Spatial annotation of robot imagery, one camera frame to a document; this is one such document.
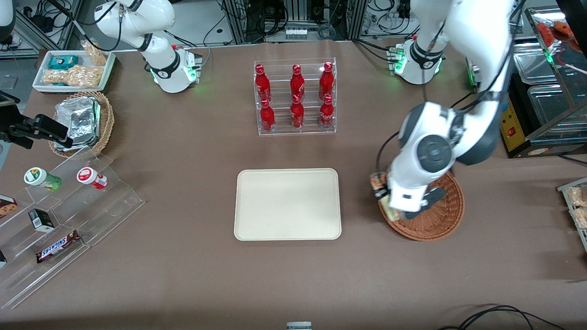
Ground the red cola bottle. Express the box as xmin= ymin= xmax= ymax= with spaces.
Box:
xmin=319 ymin=61 xmax=335 ymax=99
xmin=255 ymin=64 xmax=271 ymax=102
xmin=290 ymin=94 xmax=305 ymax=129
xmin=260 ymin=98 xmax=276 ymax=133
xmin=319 ymin=94 xmax=335 ymax=129
xmin=290 ymin=64 xmax=305 ymax=101

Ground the triangle sandwich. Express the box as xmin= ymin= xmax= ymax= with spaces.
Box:
xmin=370 ymin=172 xmax=400 ymax=221

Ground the silver foil wrapped package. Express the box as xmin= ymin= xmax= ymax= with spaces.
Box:
xmin=55 ymin=96 xmax=101 ymax=139
xmin=50 ymin=131 xmax=102 ymax=153

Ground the clear lidded steel pan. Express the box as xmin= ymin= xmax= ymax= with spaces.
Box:
xmin=526 ymin=84 xmax=587 ymax=136

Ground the black floor cable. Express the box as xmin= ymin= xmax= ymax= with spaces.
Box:
xmin=438 ymin=304 xmax=567 ymax=330

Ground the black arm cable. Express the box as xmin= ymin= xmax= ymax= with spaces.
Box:
xmin=376 ymin=0 xmax=528 ymax=175

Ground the large clear peanut snack bag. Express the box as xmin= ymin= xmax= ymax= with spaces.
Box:
xmin=43 ymin=65 xmax=104 ymax=88

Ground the brown cookie box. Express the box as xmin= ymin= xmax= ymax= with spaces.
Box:
xmin=0 ymin=195 xmax=19 ymax=220

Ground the green yogurt cup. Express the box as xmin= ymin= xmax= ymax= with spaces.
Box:
xmin=24 ymin=167 xmax=62 ymax=192

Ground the cream plastic serving tray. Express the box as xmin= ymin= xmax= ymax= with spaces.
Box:
xmin=234 ymin=168 xmax=342 ymax=241

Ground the aluminium frame equipment rack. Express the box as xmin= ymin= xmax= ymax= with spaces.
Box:
xmin=222 ymin=0 xmax=368 ymax=44

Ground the tan wicker basket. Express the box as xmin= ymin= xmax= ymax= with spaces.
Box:
xmin=48 ymin=91 xmax=115 ymax=159

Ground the steel food pan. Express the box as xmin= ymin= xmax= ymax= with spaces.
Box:
xmin=513 ymin=40 xmax=559 ymax=86

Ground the grey snack tray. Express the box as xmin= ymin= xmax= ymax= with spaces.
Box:
xmin=557 ymin=178 xmax=587 ymax=253

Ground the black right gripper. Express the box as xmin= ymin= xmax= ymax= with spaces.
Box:
xmin=0 ymin=91 xmax=74 ymax=150

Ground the small clear peanut snack bag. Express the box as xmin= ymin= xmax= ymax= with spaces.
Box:
xmin=81 ymin=40 xmax=108 ymax=66

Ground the small black carton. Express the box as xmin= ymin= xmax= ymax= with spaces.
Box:
xmin=28 ymin=209 xmax=55 ymax=232

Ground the black yellow food warmer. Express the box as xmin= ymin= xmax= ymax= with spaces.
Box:
xmin=465 ymin=5 xmax=587 ymax=160

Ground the red food in warmer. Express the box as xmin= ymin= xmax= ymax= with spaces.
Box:
xmin=537 ymin=20 xmax=579 ymax=45

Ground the brown round wicker basket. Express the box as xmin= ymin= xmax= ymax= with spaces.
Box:
xmin=378 ymin=171 xmax=465 ymax=242

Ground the white rectangular snack tray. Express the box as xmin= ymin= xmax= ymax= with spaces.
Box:
xmin=32 ymin=49 xmax=116 ymax=94

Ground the Snickers chocolate bar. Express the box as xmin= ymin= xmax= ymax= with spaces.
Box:
xmin=36 ymin=230 xmax=82 ymax=264

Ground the clear acrylic bottle rack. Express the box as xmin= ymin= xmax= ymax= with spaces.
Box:
xmin=254 ymin=57 xmax=338 ymax=136

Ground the red yogurt cup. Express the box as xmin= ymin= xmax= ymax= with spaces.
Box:
xmin=77 ymin=167 xmax=109 ymax=190

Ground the teal snack packet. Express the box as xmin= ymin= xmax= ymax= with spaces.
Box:
xmin=48 ymin=55 xmax=79 ymax=70

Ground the clear acrylic step display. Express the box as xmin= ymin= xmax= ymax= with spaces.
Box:
xmin=0 ymin=147 xmax=146 ymax=310

